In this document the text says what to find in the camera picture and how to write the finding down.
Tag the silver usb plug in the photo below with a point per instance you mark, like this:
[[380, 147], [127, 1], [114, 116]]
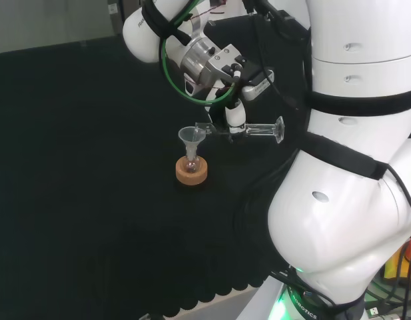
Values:
[[374, 311]]

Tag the clear graduated cylinder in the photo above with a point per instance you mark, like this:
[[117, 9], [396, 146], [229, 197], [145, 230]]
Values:
[[258, 130]]

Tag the clear plastic funnel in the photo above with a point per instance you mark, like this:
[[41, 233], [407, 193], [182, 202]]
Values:
[[188, 135]]

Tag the clear round-bottom flask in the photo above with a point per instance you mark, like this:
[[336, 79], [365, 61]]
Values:
[[191, 165]]

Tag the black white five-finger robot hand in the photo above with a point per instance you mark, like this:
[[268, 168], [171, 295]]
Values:
[[236, 115]]

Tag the black scalloped cloth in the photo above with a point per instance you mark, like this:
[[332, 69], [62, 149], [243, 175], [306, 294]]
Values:
[[75, 166]]

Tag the yellow stop button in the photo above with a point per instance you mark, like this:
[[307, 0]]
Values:
[[396, 266]]

